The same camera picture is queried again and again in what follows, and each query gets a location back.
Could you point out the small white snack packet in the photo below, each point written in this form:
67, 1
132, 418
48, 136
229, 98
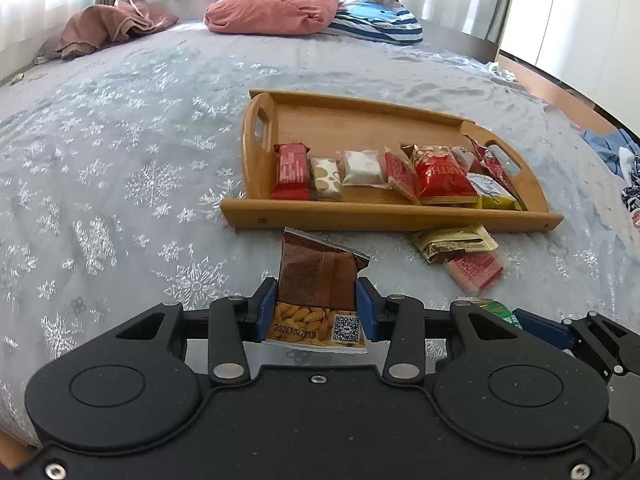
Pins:
361, 167

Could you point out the red bar snack packet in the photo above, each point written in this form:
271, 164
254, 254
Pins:
291, 172

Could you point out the olive gold snack packet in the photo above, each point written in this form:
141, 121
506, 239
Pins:
450, 245

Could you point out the yellow and white snack packet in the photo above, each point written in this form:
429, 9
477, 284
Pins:
492, 192

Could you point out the thin red snack packet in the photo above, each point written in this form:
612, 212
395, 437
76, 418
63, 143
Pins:
400, 177

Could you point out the dark brown snack packet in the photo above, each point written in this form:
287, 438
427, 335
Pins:
320, 280

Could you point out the grey snowflake bedsheet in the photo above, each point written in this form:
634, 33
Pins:
125, 170

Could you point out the pink red snack packet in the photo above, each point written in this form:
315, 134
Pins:
475, 272

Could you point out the light blue clothing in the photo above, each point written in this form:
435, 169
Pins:
607, 147

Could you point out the grey window ledge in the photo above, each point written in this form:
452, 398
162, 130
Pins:
460, 40

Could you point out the green snack packet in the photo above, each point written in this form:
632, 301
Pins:
495, 310

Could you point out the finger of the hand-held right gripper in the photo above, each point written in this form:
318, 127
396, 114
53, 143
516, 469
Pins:
542, 329

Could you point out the white wardrobe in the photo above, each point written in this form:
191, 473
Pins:
575, 20

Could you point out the brown cloth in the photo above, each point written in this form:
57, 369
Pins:
105, 25

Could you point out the wooden bed frame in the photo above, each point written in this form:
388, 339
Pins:
555, 90

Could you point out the blue striped pillow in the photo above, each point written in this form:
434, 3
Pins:
380, 22

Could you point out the clear nougat snack packet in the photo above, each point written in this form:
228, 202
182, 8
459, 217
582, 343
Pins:
325, 179

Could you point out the pink pillow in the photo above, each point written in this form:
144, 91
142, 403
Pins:
270, 12

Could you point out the crumpled white plastic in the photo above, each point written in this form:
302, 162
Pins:
500, 70

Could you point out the red nut snack packet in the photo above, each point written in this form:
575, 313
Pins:
442, 177

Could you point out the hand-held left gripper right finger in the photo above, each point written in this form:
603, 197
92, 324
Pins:
366, 315

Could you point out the long dark red snack packet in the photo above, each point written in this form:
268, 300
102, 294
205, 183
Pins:
492, 165

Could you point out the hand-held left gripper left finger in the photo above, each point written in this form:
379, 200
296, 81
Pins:
265, 312

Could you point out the dark blue patterned cloth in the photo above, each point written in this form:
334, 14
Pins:
632, 190

